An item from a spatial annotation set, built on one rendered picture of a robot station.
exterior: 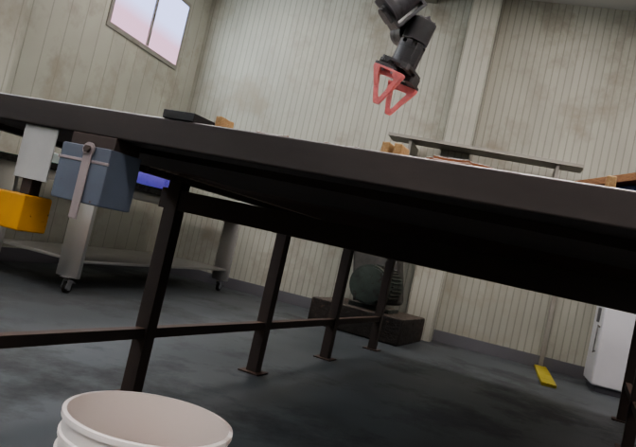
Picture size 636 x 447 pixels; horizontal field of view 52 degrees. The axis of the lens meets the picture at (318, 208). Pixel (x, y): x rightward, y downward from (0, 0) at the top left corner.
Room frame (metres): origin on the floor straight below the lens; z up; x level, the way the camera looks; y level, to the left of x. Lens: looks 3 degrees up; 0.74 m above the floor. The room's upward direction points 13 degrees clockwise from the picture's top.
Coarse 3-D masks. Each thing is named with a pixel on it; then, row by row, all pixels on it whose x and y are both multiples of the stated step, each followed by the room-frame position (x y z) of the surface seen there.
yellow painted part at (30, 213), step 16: (0, 192) 1.46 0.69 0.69; (16, 192) 1.44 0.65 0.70; (32, 192) 1.48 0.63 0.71; (0, 208) 1.45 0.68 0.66; (16, 208) 1.43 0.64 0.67; (32, 208) 1.45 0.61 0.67; (48, 208) 1.49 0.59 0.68; (0, 224) 1.45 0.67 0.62; (16, 224) 1.43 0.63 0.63; (32, 224) 1.46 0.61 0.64
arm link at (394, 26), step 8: (424, 0) 1.33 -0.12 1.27; (384, 8) 1.32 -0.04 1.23; (416, 8) 1.34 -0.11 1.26; (384, 16) 1.33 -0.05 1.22; (392, 16) 1.32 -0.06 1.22; (408, 16) 1.33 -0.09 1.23; (392, 24) 1.34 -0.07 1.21; (400, 24) 1.33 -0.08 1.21; (392, 32) 1.43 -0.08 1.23; (400, 32) 1.40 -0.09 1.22; (392, 40) 1.45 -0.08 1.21
